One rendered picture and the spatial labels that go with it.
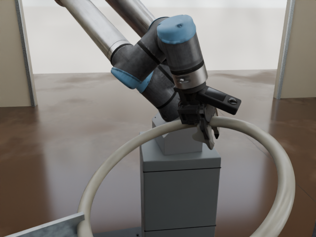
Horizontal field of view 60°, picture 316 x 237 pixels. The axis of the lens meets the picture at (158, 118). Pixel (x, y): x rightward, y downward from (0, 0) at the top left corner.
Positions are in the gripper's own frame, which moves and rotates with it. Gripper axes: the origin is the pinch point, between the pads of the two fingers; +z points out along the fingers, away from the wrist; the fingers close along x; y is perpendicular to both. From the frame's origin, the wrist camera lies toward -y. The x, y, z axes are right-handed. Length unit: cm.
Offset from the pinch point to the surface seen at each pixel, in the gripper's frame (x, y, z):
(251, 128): 4.8, -12.8, -8.7
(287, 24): -507, 50, 135
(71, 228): 41.7, 17.3, -9.0
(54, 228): 43.9, 18.6, -11.4
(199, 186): -26, 30, 54
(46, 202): -16, 183, 95
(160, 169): -19, 44, 37
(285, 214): 28.1, -23.2, -8.6
